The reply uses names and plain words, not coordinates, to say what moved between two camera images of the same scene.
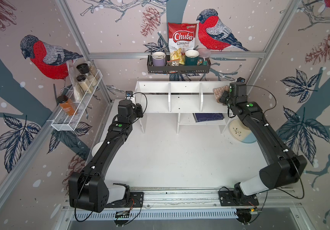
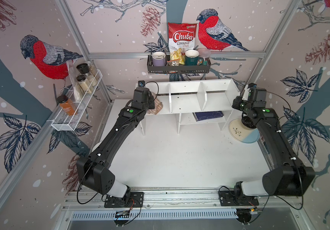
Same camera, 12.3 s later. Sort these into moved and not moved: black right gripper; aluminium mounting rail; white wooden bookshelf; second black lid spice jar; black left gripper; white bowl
Moved: black left gripper; black right gripper
Not moved: aluminium mounting rail; white bowl; white wooden bookshelf; second black lid spice jar
